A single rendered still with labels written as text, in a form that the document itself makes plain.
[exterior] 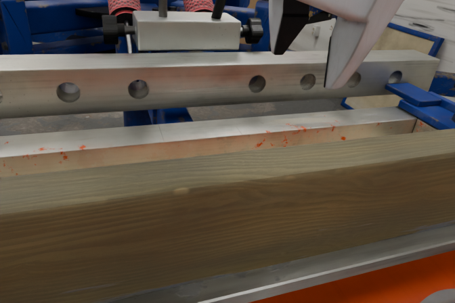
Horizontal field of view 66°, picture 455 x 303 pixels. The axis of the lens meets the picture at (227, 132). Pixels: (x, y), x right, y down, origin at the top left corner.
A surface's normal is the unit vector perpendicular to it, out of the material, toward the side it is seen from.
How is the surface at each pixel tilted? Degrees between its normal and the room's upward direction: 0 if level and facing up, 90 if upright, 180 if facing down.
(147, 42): 90
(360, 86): 90
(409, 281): 0
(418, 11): 90
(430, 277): 0
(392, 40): 80
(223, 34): 90
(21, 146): 0
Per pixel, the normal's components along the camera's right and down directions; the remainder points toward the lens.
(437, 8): -0.95, 0.08
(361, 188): 0.32, 0.47
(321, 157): 0.08, -0.88
